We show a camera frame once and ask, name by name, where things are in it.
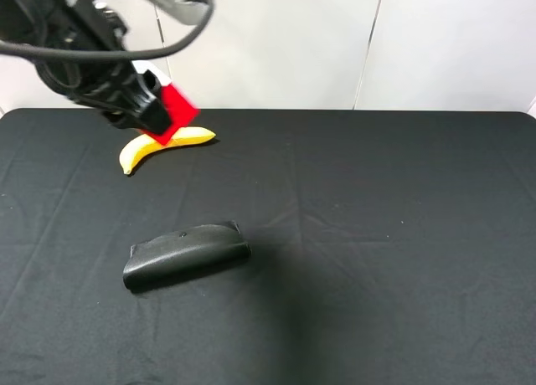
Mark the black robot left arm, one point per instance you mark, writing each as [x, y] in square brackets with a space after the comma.
[23, 21]

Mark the black tablecloth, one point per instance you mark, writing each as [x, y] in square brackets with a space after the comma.
[388, 247]

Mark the colourful puzzle cube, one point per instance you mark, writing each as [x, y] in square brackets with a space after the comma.
[180, 109]

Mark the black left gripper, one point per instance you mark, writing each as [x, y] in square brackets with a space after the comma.
[127, 99]

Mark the black leather glasses case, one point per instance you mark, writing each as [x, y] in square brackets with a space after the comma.
[185, 255]

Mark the yellow banana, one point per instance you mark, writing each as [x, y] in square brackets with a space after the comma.
[143, 146]

